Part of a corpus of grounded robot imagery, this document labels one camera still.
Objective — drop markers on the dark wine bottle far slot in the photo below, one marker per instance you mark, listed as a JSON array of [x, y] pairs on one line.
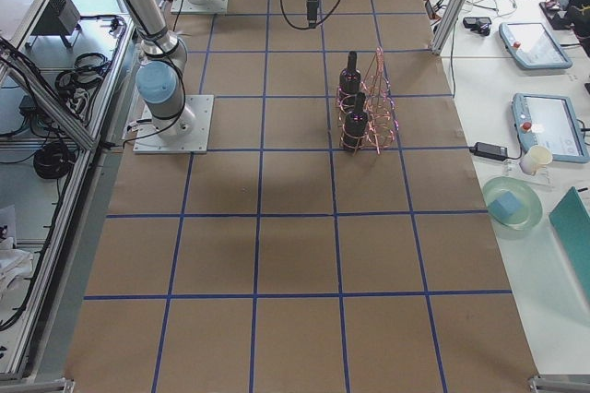
[[349, 82]]

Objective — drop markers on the dark wine bottle slot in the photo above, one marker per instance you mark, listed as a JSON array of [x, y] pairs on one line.
[[349, 82], [355, 125]]

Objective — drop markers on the dark wine bottle near slot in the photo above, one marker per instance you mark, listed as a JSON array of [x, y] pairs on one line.
[[355, 125]]

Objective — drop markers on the black webcam device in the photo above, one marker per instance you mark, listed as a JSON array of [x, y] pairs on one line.
[[479, 25]]

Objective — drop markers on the far teach pendant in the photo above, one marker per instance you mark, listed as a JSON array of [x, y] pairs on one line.
[[533, 46]]

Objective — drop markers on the teach pendant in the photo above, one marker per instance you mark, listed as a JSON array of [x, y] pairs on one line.
[[533, 46], [549, 121]]

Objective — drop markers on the black power adapter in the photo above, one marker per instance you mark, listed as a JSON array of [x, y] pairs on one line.
[[489, 151]]

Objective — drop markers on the grey control box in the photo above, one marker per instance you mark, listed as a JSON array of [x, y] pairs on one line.
[[59, 18]]

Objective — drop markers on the near teach pendant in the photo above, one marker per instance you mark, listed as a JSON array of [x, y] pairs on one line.
[[549, 121]]

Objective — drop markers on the brown paper table mat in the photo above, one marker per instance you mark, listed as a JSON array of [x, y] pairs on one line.
[[277, 261]]

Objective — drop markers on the white paper cup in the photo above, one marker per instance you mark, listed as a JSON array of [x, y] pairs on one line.
[[535, 158]]

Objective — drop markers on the blue foam cube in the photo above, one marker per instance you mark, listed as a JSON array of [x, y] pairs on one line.
[[507, 208]]

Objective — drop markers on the green glass plate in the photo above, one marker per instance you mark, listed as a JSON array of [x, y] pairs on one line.
[[524, 192]]

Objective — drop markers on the teal board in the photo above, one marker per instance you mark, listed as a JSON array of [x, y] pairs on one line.
[[569, 220]]

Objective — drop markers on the copper wire wine basket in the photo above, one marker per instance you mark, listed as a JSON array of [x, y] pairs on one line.
[[382, 125]]

